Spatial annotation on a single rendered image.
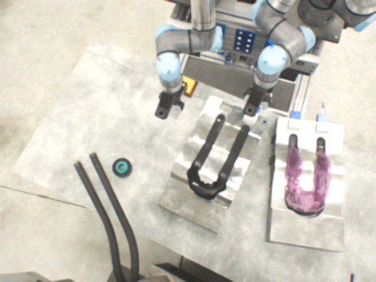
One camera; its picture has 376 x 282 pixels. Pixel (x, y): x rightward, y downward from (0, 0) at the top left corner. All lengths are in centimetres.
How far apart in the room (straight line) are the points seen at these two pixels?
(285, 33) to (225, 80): 120
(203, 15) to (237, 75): 121
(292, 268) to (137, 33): 189
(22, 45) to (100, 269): 159
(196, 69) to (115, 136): 91
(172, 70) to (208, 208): 59
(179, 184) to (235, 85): 101
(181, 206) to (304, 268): 52
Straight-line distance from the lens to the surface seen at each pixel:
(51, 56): 293
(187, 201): 157
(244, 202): 164
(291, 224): 155
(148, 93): 178
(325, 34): 168
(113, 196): 159
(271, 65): 120
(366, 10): 147
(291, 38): 128
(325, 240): 157
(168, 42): 132
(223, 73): 246
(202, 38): 132
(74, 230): 254
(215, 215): 157
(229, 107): 167
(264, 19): 131
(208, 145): 160
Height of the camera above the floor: 242
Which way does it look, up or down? 73 degrees down
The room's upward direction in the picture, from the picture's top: 7 degrees counter-clockwise
